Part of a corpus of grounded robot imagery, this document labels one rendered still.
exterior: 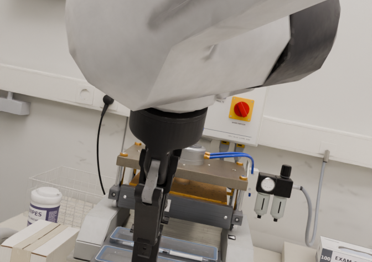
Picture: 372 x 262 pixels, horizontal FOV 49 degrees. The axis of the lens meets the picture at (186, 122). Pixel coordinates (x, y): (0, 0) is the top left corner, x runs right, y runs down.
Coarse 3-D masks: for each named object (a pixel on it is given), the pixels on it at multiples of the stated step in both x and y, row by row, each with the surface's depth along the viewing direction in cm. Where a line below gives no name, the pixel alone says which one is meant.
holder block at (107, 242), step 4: (112, 232) 74; (108, 236) 72; (108, 240) 70; (104, 244) 68; (108, 244) 69; (112, 244) 69; (116, 244) 69; (100, 248) 67; (124, 248) 68; (128, 248) 69; (132, 248) 69; (164, 256) 68; (168, 256) 68; (172, 256) 69; (92, 260) 62; (180, 260) 68; (184, 260) 68; (188, 260) 68; (192, 260) 69
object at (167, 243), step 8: (120, 232) 72; (128, 232) 73; (128, 240) 70; (168, 240) 73; (176, 240) 73; (184, 240) 74; (168, 248) 69; (176, 248) 70; (184, 248) 71; (192, 248) 71; (200, 248) 72; (208, 248) 72; (216, 248) 73; (200, 256) 68; (208, 256) 69; (216, 256) 70
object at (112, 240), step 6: (114, 240) 69; (120, 240) 69; (132, 246) 69; (162, 252) 69; (168, 252) 69; (174, 252) 69; (186, 258) 68; (192, 258) 68; (198, 258) 68; (204, 258) 68
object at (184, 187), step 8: (136, 176) 90; (136, 184) 84; (176, 184) 90; (184, 184) 91; (192, 184) 92; (200, 184) 93; (208, 184) 95; (176, 192) 84; (184, 192) 85; (192, 192) 86; (200, 192) 87; (208, 192) 88; (216, 192) 89; (224, 192) 90; (208, 200) 83; (216, 200) 83; (224, 200) 84
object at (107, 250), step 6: (108, 246) 66; (102, 252) 64; (108, 252) 64; (114, 252) 64; (120, 252) 65; (126, 252) 65; (96, 258) 61; (102, 258) 62; (108, 258) 62; (114, 258) 62; (120, 258) 63; (126, 258) 63; (162, 258) 65
